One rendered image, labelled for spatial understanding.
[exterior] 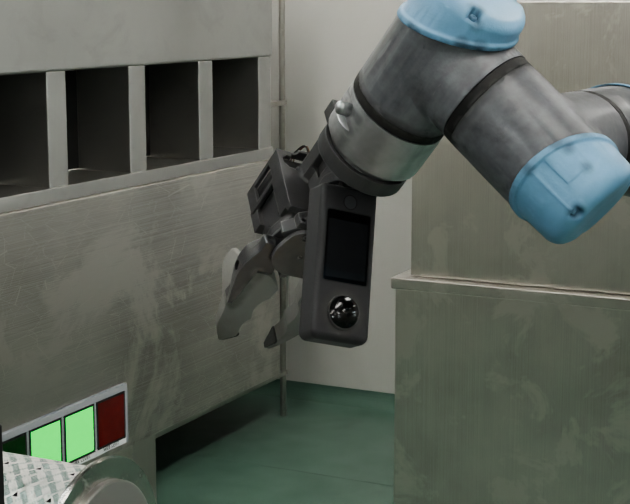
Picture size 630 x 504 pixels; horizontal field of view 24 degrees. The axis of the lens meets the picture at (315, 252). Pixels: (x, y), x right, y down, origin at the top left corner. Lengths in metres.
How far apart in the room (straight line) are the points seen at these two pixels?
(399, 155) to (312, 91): 4.96
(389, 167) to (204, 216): 0.80
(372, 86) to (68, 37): 0.62
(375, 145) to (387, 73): 0.05
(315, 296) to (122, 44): 0.68
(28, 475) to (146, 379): 0.65
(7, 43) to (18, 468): 0.53
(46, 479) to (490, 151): 0.39
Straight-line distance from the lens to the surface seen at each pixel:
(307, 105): 5.98
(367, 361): 6.03
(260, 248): 1.08
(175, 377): 1.78
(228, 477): 5.18
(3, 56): 1.48
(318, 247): 1.04
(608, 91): 1.08
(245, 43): 1.88
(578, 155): 0.95
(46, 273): 1.54
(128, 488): 1.09
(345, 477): 5.17
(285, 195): 1.08
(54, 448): 1.58
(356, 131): 1.02
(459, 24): 0.96
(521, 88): 0.96
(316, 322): 1.03
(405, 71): 0.98
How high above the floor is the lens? 1.65
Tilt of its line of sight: 10 degrees down
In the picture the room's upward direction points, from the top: straight up
